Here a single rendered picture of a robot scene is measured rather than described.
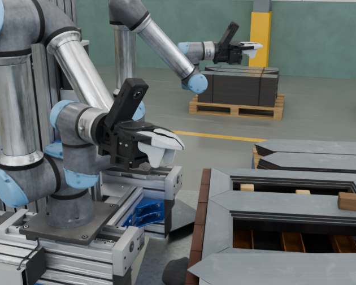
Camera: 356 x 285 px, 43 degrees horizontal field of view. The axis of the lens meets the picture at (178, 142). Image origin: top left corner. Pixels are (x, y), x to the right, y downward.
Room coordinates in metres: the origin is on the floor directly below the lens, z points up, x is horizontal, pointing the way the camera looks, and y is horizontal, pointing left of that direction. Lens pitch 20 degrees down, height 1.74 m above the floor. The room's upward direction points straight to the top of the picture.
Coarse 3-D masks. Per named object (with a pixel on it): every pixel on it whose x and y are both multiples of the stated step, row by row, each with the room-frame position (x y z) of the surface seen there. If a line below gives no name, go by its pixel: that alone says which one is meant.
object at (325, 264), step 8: (312, 256) 1.28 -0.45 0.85; (320, 256) 1.28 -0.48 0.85; (328, 256) 1.28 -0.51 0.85; (320, 264) 1.24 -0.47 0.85; (328, 264) 1.24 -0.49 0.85; (336, 264) 1.24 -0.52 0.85; (320, 272) 1.20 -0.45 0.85; (328, 272) 1.20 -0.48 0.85; (336, 272) 1.20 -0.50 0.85; (328, 280) 1.16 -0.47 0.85; (336, 280) 1.16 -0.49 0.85; (344, 280) 1.16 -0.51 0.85
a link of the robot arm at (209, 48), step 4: (204, 44) 1.91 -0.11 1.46; (208, 44) 1.86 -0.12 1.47; (212, 44) 1.86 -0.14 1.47; (208, 48) 1.85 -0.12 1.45; (212, 48) 1.85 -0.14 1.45; (208, 52) 1.85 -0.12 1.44; (212, 52) 1.85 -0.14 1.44; (208, 56) 1.85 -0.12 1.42; (212, 56) 1.85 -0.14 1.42; (204, 60) 1.88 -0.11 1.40
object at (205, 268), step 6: (204, 258) 1.27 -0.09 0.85; (210, 258) 1.27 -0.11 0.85; (198, 264) 1.24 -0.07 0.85; (204, 264) 1.24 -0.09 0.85; (210, 264) 1.24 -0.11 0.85; (198, 270) 1.21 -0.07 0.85; (204, 270) 1.21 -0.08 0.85; (210, 270) 1.21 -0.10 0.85; (198, 276) 1.18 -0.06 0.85; (204, 276) 1.18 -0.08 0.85; (210, 276) 1.18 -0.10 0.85; (210, 282) 1.15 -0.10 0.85; (216, 282) 1.15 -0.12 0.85
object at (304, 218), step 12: (240, 180) 1.92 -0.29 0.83; (252, 180) 1.91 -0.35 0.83; (264, 180) 1.91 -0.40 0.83; (276, 180) 1.90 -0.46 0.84; (288, 180) 1.90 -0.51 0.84; (300, 180) 1.90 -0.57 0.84; (312, 180) 1.89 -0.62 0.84; (324, 180) 1.88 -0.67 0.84; (240, 216) 1.59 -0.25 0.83; (252, 216) 1.58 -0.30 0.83; (264, 216) 1.58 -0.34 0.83; (276, 216) 1.57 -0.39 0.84; (288, 216) 1.57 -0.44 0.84; (300, 216) 1.57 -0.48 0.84; (312, 216) 1.56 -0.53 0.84; (324, 216) 1.56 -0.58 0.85; (228, 252) 1.31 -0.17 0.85; (240, 252) 1.31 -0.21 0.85; (252, 252) 1.31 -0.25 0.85; (264, 252) 1.31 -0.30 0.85; (276, 252) 1.31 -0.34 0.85; (288, 252) 1.31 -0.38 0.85; (300, 252) 1.31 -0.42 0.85
